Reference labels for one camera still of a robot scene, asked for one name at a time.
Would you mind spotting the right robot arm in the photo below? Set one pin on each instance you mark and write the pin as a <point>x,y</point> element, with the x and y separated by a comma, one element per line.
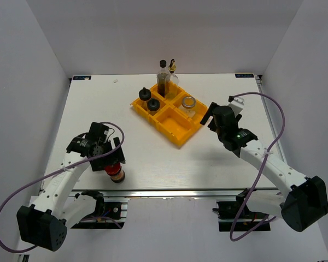
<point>300,200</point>

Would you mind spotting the clear glass jar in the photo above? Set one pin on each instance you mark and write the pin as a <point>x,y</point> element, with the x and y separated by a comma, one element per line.
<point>188,106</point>

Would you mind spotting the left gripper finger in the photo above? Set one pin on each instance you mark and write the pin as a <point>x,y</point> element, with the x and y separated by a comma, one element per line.
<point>98,165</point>
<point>119,155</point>

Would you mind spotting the dark sauce bottle black cap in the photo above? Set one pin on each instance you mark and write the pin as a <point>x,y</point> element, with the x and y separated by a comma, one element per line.
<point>161,76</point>

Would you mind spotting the black-cap white spice jar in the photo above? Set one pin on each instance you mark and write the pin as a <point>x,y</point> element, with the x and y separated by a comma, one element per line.
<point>153,106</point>

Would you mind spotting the red-lid spice jar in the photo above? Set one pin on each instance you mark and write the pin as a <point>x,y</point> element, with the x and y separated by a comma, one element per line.
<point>116,173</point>

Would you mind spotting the left xdof label sticker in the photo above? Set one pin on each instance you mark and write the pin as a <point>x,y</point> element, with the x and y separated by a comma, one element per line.
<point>81,78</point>

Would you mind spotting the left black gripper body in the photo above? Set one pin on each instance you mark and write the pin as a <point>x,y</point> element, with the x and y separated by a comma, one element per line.
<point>109,159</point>

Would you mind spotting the yellow four-compartment bin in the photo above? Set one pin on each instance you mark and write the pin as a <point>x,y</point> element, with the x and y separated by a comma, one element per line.
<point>172,122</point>

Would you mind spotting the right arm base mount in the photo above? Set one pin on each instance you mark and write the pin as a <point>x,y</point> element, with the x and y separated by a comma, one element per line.
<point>228,202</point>

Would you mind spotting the right xdof label sticker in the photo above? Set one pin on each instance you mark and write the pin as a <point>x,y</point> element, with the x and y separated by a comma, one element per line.
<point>244,75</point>

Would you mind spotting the xdof label sticker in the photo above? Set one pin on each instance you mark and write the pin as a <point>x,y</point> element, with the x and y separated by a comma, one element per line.
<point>244,75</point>
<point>81,78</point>

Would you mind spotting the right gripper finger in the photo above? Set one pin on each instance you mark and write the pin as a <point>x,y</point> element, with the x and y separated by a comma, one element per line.
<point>208,113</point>
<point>212,126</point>

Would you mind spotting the clear oil bottle gold spout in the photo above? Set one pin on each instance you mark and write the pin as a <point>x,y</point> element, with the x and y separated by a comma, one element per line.
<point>171,82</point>

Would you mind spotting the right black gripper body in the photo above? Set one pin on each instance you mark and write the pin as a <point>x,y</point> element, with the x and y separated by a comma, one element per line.
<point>220,135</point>

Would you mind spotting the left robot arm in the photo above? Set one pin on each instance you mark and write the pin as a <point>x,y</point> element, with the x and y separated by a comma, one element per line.
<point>46,221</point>

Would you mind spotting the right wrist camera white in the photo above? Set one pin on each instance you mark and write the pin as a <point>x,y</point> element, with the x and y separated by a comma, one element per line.
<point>236,104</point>

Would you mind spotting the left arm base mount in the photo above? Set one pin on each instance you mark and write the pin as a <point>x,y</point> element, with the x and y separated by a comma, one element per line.
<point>108,213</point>

